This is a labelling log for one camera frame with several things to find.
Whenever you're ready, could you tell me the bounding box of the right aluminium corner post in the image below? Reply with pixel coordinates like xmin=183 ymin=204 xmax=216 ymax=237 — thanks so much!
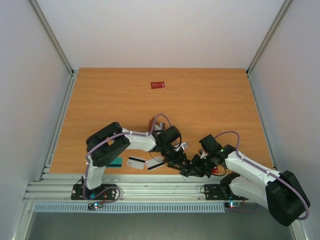
xmin=246 ymin=0 xmax=294 ymax=77

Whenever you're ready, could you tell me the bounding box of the brown leather card holder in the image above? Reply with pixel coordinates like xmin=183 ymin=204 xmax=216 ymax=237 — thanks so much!
xmin=148 ymin=116 xmax=166 ymax=132

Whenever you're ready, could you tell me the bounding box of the white card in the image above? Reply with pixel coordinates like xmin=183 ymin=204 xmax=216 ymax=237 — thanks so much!
xmin=145 ymin=156 xmax=165 ymax=171
xmin=126 ymin=156 xmax=146 ymax=170

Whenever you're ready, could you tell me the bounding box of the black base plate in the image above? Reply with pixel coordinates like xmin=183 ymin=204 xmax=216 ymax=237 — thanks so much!
xmin=70 ymin=183 xmax=118 ymax=201
xmin=203 ymin=184 xmax=245 ymax=201

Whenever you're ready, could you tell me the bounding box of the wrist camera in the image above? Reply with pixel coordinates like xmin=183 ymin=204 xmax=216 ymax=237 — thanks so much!
xmin=174 ymin=142 xmax=189 ymax=151
xmin=198 ymin=149 xmax=207 ymax=158

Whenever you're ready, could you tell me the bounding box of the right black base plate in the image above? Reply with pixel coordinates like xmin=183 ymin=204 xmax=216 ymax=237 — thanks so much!
xmin=203 ymin=184 xmax=245 ymax=201

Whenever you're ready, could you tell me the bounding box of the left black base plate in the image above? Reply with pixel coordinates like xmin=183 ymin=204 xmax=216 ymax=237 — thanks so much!
xmin=70 ymin=183 xmax=118 ymax=201

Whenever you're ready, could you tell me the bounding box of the red VIP card near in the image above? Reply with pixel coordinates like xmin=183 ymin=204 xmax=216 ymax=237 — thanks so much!
xmin=211 ymin=167 xmax=219 ymax=175

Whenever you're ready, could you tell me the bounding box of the aluminium corner post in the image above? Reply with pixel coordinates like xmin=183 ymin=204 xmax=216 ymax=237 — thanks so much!
xmin=246 ymin=0 xmax=294 ymax=77
xmin=28 ymin=0 xmax=74 ymax=76

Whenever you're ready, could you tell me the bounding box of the left small circuit board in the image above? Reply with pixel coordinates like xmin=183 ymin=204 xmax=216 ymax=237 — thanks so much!
xmin=87 ymin=202 xmax=103 ymax=211

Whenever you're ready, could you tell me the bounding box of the red card far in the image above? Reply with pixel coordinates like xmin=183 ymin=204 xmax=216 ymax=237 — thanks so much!
xmin=150 ymin=81 xmax=166 ymax=89

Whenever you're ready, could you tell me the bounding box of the teal card left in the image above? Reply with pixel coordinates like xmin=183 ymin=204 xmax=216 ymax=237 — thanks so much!
xmin=106 ymin=157 xmax=123 ymax=169

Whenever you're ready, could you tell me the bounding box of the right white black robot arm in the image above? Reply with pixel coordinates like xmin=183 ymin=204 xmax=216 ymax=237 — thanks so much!
xmin=180 ymin=135 xmax=311 ymax=227

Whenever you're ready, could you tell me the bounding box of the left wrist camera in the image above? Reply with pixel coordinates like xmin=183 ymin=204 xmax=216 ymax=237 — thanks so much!
xmin=174 ymin=142 xmax=189 ymax=151

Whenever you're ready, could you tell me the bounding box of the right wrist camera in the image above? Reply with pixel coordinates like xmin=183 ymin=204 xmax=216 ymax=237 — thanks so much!
xmin=198 ymin=149 xmax=207 ymax=158

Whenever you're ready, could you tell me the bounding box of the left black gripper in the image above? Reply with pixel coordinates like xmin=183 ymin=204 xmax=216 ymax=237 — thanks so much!
xmin=161 ymin=143 xmax=190 ymax=171

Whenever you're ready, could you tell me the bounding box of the small circuit board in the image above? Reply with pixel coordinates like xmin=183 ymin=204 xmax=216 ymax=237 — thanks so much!
xmin=87 ymin=202 xmax=103 ymax=211
xmin=224 ymin=201 xmax=242 ymax=209

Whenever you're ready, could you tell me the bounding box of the left aluminium corner post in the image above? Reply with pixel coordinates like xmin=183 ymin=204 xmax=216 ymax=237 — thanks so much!
xmin=28 ymin=0 xmax=74 ymax=76

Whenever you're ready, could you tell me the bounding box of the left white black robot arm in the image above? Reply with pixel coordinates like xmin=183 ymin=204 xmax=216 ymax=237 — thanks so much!
xmin=82 ymin=122 xmax=187 ymax=199

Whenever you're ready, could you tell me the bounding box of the right small circuit board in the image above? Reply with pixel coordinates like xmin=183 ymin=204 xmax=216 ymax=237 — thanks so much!
xmin=224 ymin=201 xmax=242 ymax=209

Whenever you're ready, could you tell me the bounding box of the grey slotted cable duct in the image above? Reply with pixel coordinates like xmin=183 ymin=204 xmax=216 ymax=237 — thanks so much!
xmin=34 ymin=202 xmax=225 ymax=214

